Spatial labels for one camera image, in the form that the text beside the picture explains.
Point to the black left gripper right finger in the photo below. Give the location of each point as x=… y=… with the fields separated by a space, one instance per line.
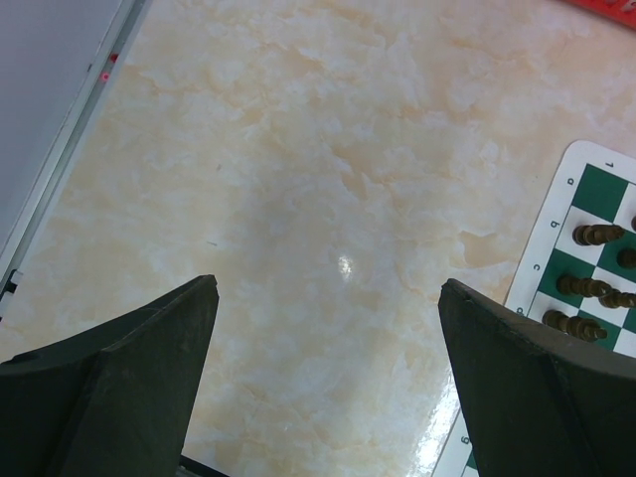
x=536 y=401

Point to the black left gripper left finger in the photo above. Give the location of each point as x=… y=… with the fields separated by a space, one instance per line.
x=116 y=399

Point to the green white chess mat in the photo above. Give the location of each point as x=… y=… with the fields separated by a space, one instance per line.
x=593 y=185

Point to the dark knight chess piece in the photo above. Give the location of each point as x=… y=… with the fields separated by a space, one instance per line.
x=587 y=235

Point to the aluminium frame rail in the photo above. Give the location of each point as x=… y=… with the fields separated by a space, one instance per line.
x=58 y=59

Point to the dark bishop chess piece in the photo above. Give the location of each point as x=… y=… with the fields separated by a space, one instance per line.
x=585 y=287

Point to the red plastic basket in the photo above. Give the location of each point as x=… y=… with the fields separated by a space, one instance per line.
x=619 y=11

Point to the dark queen chess piece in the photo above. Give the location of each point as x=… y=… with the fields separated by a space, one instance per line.
x=585 y=329

